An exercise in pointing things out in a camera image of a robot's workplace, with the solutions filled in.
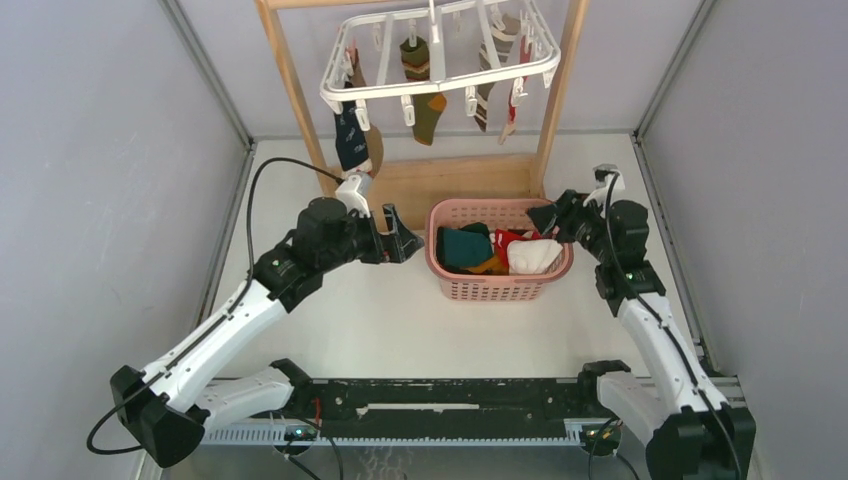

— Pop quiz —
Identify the wooden hanger stand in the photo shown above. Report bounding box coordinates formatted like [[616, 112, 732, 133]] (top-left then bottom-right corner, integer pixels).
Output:
[[256, 0, 589, 230]]

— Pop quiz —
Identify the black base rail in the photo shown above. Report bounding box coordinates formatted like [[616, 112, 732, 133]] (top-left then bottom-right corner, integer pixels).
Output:
[[248, 377, 647, 441]]

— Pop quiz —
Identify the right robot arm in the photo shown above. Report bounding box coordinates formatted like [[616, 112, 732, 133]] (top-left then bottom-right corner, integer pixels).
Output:
[[527, 190, 756, 479]]

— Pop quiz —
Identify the red santa sock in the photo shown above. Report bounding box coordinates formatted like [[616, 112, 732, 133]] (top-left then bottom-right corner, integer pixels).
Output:
[[490, 229, 543, 266]]

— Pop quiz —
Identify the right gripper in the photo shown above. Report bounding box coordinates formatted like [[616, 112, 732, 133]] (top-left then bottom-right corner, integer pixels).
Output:
[[526, 188, 615, 264]]

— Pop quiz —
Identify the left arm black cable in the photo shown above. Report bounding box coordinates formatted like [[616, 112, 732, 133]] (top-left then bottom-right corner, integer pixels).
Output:
[[86, 156, 347, 457]]

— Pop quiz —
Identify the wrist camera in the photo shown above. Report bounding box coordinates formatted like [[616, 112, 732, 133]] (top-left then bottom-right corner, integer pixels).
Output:
[[582, 163, 626, 209], [335, 172, 373, 218]]

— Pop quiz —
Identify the mustard yellow sock in basket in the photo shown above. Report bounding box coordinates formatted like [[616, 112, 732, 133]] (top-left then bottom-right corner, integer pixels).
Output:
[[467, 255, 509, 276]]

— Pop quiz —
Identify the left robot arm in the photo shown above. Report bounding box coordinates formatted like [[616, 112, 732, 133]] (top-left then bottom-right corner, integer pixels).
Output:
[[109, 197, 424, 468]]

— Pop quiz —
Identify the tan brown sock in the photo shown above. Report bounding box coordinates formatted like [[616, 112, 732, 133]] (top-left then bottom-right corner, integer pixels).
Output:
[[348, 47, 385, 177]]

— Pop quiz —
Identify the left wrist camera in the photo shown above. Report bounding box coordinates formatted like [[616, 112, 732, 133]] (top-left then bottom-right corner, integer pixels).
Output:
[[335, 172, 373, 218]]

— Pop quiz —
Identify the navy blue sock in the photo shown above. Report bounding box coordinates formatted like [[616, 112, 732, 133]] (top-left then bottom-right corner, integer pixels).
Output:
[[334, 101, 372, 175]]

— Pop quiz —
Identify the olive orange striped sock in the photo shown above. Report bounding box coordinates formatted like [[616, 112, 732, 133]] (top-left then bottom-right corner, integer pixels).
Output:
[[399, 36, 447, 146]]

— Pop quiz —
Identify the pink laundry basket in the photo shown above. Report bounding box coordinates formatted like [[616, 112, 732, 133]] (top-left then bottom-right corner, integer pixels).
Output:
[[425, 198, 573, 301]]

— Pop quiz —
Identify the dark green sock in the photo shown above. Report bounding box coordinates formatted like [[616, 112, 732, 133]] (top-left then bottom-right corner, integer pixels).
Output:
[[435, 222, 494, 270]]

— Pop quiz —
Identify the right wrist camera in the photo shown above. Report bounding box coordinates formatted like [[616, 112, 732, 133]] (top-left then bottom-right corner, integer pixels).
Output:
[[582, 163, 626, 209]]

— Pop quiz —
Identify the white plastic clip hanger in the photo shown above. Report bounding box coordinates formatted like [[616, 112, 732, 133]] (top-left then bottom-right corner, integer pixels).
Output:
[[319, 1, 562, 130]]

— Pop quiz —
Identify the red sock with face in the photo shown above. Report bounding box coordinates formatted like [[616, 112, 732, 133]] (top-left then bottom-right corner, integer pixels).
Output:
[[498, 35, 533, 145]]

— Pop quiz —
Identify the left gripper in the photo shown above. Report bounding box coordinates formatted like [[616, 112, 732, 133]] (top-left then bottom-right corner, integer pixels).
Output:
[[318, 205, 423, 274]]

